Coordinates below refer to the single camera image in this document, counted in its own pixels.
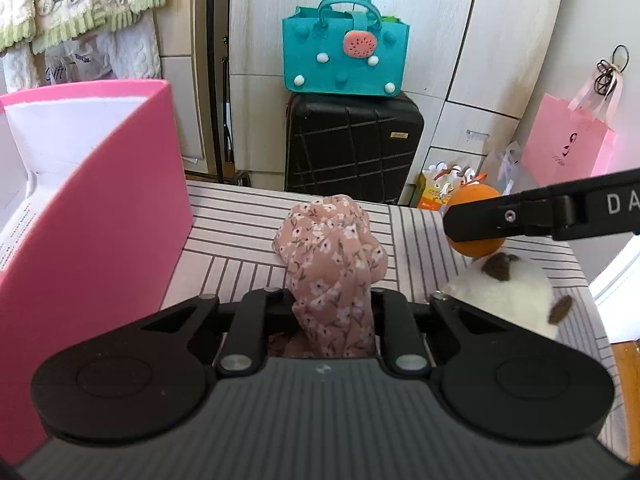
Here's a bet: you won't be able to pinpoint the white printed plastic bag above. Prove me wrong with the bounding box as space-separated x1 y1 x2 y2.
42 35 118 83

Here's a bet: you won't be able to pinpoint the black suitcase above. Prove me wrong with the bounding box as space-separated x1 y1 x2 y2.
285 91 425 206

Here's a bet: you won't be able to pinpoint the white knit garment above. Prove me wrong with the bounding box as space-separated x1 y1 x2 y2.
0 22 163 93

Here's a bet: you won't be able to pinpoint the pink paper gift bag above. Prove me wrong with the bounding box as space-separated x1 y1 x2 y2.
520 92 618 186

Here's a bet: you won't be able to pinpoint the orange white snack bag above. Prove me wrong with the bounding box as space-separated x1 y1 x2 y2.
417 164 488 211

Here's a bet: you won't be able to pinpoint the floral pink cloth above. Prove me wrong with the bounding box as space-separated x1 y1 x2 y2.
272 195 388 358

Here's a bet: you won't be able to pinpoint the white wardrobe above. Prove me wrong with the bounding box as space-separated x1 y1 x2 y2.
227 0 571 206

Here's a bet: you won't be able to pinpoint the clear plastic bag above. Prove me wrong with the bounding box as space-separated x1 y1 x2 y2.
482 142 536 196

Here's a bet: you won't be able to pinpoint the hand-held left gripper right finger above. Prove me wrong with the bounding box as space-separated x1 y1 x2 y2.
371 289 507 376

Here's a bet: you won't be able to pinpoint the pink cardboard box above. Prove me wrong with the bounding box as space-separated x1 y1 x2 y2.
0 79 193 466

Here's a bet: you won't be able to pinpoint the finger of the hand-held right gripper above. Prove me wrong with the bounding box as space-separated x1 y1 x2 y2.
442 187 581 244

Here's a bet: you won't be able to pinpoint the teal felt handbag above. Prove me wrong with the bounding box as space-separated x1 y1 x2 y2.
281 0 410 98

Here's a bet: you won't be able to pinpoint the white brown plush toy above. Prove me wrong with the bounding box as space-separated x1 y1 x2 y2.
440 252 576 341

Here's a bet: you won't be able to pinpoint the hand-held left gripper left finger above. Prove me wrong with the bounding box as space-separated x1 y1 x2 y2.
140 287 297 376

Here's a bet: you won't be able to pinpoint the orange ball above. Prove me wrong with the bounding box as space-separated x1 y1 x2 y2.
446 185 507 259

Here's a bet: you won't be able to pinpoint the striped pink tablecloth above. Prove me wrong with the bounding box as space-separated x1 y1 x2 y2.
160 180 633 466

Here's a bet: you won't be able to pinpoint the black hair ties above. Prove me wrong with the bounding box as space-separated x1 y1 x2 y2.
595 45 631 96

